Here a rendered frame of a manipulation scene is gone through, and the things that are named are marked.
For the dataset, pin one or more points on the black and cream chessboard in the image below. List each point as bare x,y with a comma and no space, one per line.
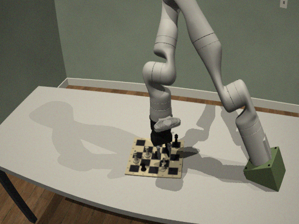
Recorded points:
173,167

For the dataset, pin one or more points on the white chess king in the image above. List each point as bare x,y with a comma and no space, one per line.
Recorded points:
136,160

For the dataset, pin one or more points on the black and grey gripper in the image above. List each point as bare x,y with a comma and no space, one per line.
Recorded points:
161,123

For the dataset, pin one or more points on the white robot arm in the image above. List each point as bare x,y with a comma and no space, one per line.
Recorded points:
233,96

